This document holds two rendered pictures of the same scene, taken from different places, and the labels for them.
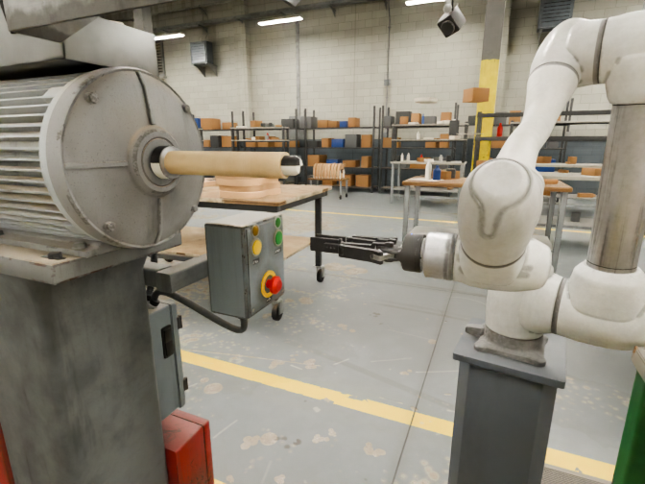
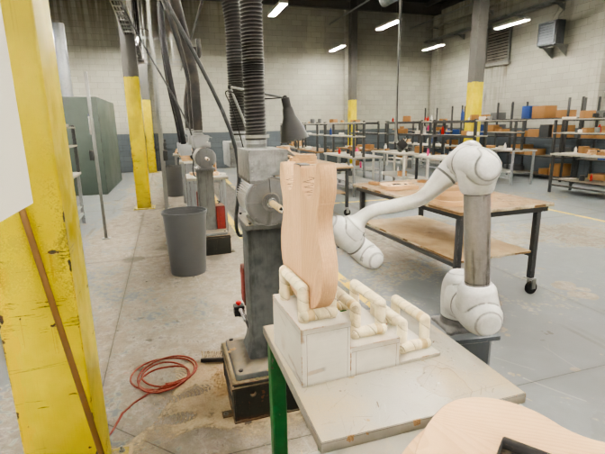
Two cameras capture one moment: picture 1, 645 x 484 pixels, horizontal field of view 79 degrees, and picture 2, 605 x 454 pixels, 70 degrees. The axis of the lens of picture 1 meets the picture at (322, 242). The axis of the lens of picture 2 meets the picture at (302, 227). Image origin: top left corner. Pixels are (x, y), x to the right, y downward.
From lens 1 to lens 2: 170 cm
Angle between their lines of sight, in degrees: 48
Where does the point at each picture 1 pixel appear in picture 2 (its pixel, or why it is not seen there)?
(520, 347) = (445, 322)
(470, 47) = not seen: outside the picture
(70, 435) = (251, 276)
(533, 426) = not seen: hidden behind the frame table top
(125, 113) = (262, 190)
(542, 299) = (449, 294)
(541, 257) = (366, 255)
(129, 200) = (261, 212)
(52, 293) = (251, 233)
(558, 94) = (430, 185)
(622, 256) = (467, 276)
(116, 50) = not seen: hidden behind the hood
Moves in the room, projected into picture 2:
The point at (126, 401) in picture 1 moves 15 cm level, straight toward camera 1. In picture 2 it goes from (270, 276) to (259, 286)
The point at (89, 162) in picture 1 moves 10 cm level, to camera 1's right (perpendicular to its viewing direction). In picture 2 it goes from (251, 203) to (263, 205)
